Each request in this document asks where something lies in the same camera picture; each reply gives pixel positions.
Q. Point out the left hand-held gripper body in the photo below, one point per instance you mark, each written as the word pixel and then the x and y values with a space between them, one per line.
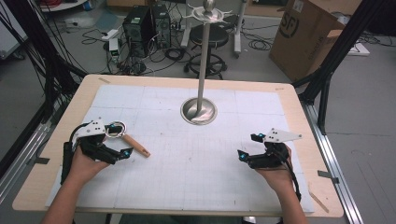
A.
pixel 91 129

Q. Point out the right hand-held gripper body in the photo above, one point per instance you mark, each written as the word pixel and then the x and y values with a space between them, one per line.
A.
pixel 270 155

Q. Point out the person's right hand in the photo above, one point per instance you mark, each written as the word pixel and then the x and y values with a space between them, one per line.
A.
pixel 278 179

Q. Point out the person's left hand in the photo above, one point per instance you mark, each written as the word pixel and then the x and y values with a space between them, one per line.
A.
pixel 81 168

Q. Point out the tan tape piece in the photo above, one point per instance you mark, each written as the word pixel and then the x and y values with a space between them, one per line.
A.
pixel 104 80

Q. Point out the white grid mat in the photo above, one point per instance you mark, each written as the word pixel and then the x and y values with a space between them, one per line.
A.
pixel 186 165

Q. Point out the black tape piece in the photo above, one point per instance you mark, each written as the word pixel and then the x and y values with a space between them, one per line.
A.
pixel 42 160
pixel 327 176

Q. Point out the small white device box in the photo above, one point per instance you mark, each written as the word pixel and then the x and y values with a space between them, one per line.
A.
pixel 114 48

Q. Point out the white power strip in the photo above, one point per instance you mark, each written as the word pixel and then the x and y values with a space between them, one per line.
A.
pixel 109 34

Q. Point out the metal utensil stand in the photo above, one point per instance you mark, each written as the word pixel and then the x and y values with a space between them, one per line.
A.
pixel 202 62

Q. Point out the large black computer tower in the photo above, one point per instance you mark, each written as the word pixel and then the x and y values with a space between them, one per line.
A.
pixel 137 28

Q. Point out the brown cardboard box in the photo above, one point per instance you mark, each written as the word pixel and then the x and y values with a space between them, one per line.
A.
pixel 299 40

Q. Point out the black round stool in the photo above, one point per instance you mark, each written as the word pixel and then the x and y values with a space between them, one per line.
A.
pixel 214 35

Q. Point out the slim black computer tower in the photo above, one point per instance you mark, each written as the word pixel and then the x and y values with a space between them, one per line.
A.
pixel 162 25

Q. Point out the white round table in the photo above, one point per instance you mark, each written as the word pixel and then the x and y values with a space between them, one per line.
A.
pixel 62 4

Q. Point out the white flat floor board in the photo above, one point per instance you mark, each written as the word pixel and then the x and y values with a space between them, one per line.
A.
pixel 359 49

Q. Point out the aluminium rail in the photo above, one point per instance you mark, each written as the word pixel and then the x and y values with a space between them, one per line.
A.
pixel 18 168
pixel 336 174

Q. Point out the black metal frame post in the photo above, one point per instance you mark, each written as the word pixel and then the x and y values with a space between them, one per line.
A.
pixel 336 53
pixel 46 62

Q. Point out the white stand frame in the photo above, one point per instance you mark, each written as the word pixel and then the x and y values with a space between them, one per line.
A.
pixel 237 37

